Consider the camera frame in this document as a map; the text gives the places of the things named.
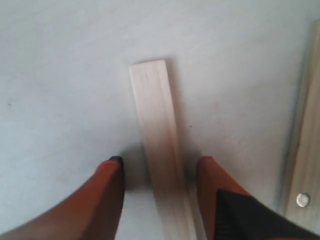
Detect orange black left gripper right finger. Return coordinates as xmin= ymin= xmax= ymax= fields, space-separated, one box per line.
xmin=196 ymin=156 xmax=320 ymax=240

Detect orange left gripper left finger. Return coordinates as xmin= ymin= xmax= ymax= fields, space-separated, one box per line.
xmin=0 ymin=156 xmax=125 ymax=240

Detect wooden stick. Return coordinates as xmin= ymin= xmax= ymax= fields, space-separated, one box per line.
xmin=280 ymin=20 xmax=320 ymax=223
xmin=129 ymin=60 xmax=197 ymax=240

